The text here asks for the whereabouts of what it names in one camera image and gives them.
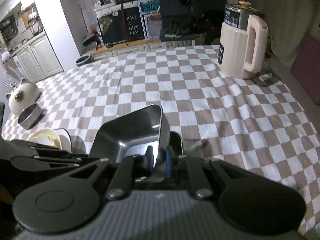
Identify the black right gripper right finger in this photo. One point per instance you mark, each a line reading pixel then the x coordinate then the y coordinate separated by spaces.
pixel 183 167

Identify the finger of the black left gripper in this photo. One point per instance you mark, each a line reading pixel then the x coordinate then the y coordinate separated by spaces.
pixel 44 158

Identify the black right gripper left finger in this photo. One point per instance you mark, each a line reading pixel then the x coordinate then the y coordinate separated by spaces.
pixel 130 169

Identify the rectangular stainless steel tray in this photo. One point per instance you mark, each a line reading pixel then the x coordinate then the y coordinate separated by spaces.
pixel 131 134

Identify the lemon pattern ceramic bowl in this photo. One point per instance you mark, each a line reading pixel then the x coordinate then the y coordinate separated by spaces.
pixel 46 136

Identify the oval stainless steel bowl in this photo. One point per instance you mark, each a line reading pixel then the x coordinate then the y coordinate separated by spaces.
pixel 29 116

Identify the cream cat shaped ceramic dish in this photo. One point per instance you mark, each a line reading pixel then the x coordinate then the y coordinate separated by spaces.
pixel 23 96

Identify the checkered brown white tablecloth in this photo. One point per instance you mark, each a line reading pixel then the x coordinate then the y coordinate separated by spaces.
pixel 256 124

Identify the white kitchen cabinet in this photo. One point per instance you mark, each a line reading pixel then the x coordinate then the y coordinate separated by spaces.
pixel 36 59

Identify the grey trash bin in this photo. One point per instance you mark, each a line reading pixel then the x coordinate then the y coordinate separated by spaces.
pixel 84 59

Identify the beige electric kettle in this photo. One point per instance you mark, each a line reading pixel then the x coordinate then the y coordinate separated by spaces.
pixel 243 41

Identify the black have a nice day sign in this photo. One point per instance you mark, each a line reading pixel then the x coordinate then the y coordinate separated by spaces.
pixel 133 24

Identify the blue framed poster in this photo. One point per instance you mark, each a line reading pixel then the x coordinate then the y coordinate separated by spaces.
pixel 150 16

